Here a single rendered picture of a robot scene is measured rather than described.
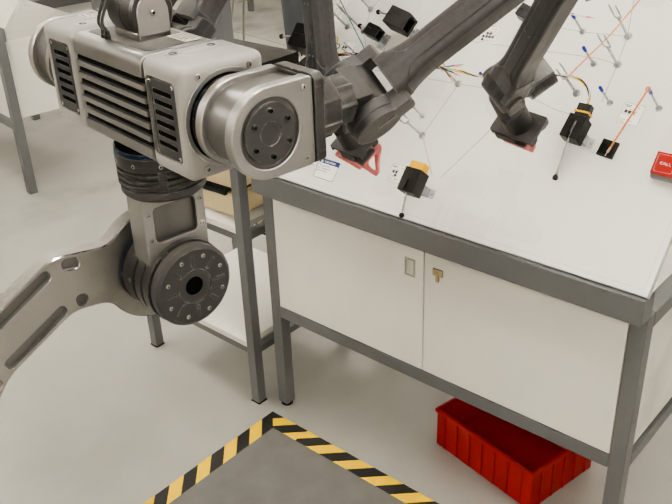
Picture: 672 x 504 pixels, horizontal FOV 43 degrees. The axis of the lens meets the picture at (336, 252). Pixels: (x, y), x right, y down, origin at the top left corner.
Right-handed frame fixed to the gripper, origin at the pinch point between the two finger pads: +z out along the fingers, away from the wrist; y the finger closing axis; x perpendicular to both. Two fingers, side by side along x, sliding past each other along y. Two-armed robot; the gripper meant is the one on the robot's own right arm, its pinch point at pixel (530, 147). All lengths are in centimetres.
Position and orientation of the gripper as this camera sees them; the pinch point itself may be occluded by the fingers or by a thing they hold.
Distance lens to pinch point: 183.0
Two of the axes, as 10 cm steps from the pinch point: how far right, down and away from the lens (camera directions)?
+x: -5.5, 8.3, -1.3
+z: 4.4, 4.2, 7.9
